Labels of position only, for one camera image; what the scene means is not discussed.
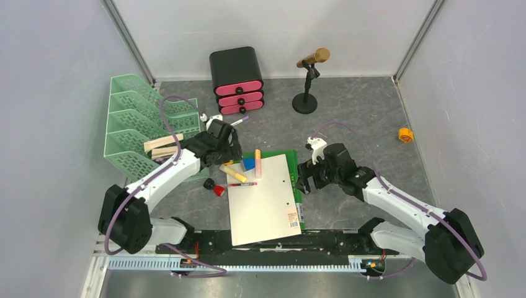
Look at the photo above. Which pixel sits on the orange tape measure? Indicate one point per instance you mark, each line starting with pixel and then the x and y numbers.
pixel 405 135

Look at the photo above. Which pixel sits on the purple white marker pen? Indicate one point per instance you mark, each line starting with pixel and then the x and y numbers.
pixel 235 123

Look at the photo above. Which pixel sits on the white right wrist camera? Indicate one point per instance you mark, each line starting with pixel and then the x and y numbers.
pixel 317 146

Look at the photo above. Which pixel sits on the blue eraser block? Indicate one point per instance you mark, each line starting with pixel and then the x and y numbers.
pixel 248 164

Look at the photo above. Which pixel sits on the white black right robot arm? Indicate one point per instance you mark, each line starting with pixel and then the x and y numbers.
pixel 445 241

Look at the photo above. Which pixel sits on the red gel pen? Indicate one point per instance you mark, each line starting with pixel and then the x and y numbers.
pixel 241 184

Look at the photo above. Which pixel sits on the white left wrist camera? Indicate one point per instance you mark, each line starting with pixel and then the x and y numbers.
pixel 207 120

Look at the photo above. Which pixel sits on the black microphone stand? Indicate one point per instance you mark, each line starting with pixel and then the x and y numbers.
pixel 306 103

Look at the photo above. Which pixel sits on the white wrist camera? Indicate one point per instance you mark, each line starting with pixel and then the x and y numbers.
pixel 207 120
pixel 317 146

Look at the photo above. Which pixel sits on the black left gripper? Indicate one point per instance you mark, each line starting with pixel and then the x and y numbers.
pixel 233 152

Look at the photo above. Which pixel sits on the red black stamp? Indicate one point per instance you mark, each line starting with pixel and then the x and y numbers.
pixel 211 185

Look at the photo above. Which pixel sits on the green clip file folder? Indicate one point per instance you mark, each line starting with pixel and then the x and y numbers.
pixel 292 163

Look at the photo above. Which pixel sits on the yellow highlighter marker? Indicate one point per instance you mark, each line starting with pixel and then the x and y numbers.
pixel 230 172

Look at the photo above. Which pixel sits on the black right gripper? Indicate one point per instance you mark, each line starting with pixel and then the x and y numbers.
pixel 304 173

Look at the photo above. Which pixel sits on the black pink drawer organizer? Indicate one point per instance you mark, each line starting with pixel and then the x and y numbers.
pixel 237 80

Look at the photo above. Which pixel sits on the orange highlighter marker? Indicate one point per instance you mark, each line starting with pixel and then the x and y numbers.
pixel 258 164

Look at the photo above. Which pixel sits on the gold microphone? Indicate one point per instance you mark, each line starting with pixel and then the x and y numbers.
pixel 321 55

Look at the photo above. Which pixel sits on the white cable duct strip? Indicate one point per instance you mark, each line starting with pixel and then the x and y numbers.
pixel 176 263

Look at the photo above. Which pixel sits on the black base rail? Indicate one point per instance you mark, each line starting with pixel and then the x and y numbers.
pixel 311 247

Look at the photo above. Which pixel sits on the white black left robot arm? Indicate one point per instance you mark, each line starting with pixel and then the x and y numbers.
pixel 125 218

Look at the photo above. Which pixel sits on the green mesh file rack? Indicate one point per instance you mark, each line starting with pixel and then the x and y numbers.
pixel 134 118

